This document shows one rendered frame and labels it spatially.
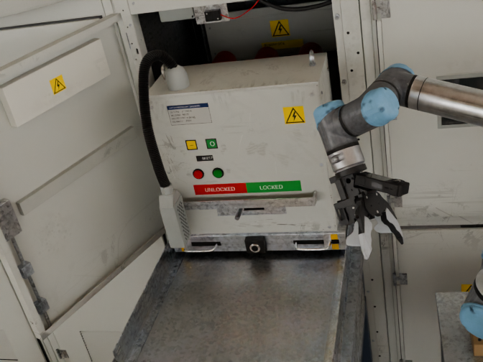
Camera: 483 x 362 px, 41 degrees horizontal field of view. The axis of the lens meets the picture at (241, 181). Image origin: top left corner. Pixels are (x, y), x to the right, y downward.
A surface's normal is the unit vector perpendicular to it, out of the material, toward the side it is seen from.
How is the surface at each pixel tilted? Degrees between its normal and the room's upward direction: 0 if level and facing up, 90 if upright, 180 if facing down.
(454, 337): 0
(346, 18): 90
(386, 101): 60
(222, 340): 0
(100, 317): 90
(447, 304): 0
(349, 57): 90
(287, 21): 90
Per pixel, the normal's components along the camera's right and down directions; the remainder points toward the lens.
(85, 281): 0.82, 0.15
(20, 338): -0.21, 0.52
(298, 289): -0.18, -0.85
